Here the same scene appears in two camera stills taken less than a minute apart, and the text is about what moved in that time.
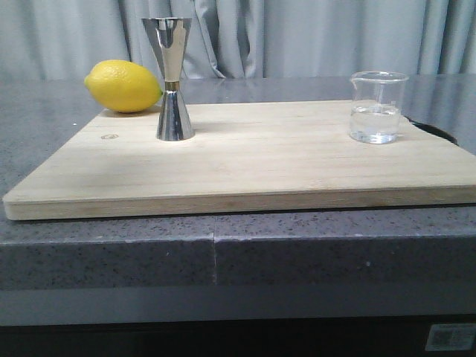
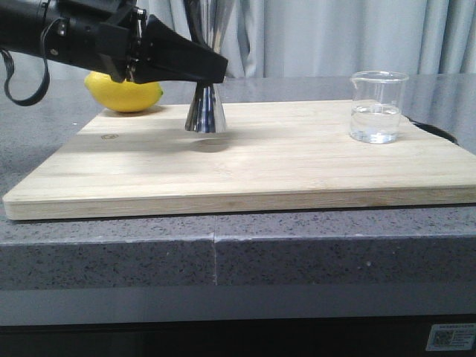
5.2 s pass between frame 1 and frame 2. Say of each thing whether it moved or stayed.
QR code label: stayed
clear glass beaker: stayed
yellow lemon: stayed
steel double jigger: moved
